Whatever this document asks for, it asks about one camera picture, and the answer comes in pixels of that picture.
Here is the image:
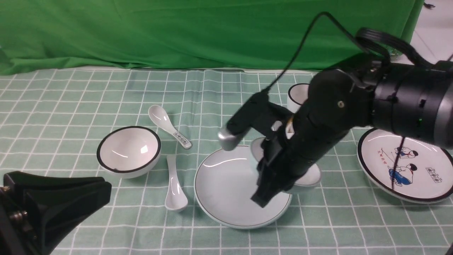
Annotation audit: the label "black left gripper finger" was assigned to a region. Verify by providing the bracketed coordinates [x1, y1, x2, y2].
[4, 171, 112, 248]

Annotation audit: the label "white spoon with label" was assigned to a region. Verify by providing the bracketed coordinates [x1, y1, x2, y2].
[148, 105, 192, 149]

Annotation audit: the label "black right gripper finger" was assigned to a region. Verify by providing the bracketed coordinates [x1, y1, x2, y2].
[251, 171, 294, 208]

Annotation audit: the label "green checkered tablecloth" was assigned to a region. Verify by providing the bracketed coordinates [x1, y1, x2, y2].
[0, 69, 452, 255]

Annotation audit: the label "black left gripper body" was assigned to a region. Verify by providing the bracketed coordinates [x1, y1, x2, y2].
[1, 177, 46, 255]

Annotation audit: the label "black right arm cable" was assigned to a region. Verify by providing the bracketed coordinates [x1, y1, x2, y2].
[262, 12, 436, 96]

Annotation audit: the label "large pale green plate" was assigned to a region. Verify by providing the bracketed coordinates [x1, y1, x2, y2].
[194, 145, 292, 230]

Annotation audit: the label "white plate with cartoon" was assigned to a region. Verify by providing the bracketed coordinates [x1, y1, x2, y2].
[357, 129, 453, 204]

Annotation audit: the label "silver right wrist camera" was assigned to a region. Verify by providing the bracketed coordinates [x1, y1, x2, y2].
[217, 127, 248, 151]

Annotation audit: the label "green backdrop cloth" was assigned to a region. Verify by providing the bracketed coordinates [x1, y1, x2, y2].
[0, 0, 423, 75]

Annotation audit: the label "plain white ceramic spoon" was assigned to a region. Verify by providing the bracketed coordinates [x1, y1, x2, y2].
[165, 154, 188, 213]

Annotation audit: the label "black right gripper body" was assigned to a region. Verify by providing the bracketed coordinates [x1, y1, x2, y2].
[257, 69, 375, 188]

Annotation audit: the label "white bowl black rim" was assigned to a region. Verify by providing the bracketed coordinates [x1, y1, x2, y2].
[96, 126, 162, 179]

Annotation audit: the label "white cup black rim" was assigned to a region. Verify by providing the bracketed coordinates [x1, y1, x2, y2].
[286, 83, 309, 113]

